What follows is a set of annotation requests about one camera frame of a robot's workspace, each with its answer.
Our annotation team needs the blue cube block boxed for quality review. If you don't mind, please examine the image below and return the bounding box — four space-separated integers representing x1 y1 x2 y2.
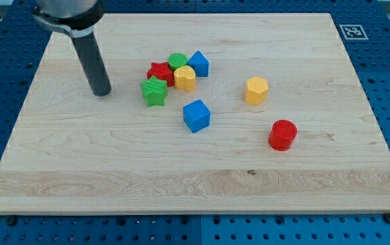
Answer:
182 99 211 133

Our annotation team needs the wooden board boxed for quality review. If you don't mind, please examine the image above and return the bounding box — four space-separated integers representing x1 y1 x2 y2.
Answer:
0 13 390 215

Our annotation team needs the yellow heart block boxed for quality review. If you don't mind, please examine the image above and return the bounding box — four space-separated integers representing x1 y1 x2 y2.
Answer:
174 65 196 92

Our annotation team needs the green star block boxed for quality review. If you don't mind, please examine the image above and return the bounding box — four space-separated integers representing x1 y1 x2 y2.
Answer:
140 76 168 107

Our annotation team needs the blue triangle block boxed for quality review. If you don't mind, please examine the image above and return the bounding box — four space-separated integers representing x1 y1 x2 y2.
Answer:
187 50 210 77

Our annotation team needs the red star block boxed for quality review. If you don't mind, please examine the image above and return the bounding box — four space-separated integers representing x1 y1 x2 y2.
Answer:
146 62 174 87

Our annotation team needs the green cylinder block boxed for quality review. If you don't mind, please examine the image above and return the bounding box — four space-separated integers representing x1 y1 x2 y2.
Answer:
167 52 188 71

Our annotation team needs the yellow hexagon block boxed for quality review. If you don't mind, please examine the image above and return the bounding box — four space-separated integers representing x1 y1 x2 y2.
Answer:
244 76 269 105

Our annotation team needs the red cylinder block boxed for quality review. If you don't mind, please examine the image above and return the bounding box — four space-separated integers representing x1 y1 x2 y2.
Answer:
268 119 298 151

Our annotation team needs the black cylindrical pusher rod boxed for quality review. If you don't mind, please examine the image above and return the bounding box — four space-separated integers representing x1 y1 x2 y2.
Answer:
71 32 112 97

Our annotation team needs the white fiducial marker tag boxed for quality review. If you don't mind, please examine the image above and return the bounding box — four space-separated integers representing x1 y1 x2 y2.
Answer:
340 24 368 40

